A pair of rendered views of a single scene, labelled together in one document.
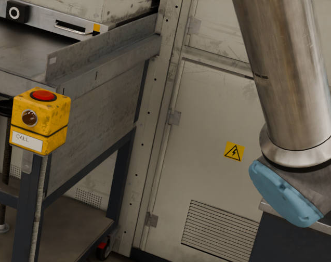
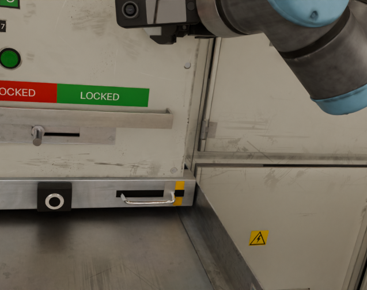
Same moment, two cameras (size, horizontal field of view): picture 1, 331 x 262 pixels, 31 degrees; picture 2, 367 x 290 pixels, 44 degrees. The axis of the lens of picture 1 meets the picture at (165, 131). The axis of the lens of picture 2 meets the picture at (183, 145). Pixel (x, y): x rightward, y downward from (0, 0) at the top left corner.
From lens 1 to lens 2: 1.12 m
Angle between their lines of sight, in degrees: 31
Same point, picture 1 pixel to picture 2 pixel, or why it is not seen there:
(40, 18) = (92, 195)
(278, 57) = not seen: outside the picture
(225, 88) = (246, 182)
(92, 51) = (210, 226)
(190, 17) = (205, 122)
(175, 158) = not seen: hidden behind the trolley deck
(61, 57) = (246, 274)
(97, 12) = (175, 166)
